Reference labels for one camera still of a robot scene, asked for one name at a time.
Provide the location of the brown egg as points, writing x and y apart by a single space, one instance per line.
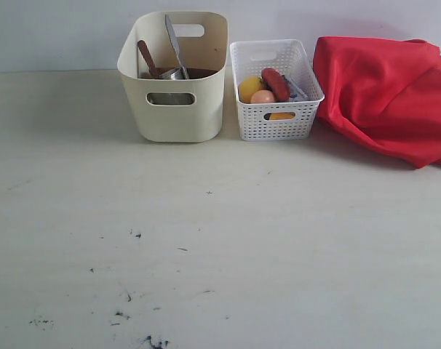
263 96

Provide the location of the yellow lemon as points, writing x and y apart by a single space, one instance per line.
248 87

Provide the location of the white ceramic bowl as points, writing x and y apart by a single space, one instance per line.
170 98

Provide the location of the brown wooden plate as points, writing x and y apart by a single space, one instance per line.
194 73

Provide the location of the red sausage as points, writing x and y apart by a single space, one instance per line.
277 83

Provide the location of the stainless steel cup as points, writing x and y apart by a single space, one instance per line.
174 74

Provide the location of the blue white milk carton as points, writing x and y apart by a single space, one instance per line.
296 93

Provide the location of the dark wooden spoon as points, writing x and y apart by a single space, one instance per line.
143 48

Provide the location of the silver table knife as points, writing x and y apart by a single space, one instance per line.
175 45

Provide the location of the red scalloped tablecloth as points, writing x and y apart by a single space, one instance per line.
382 94

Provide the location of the cream plastic bin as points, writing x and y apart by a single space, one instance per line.
194 123

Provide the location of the white perforated plastic basket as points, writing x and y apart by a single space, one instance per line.
288 56

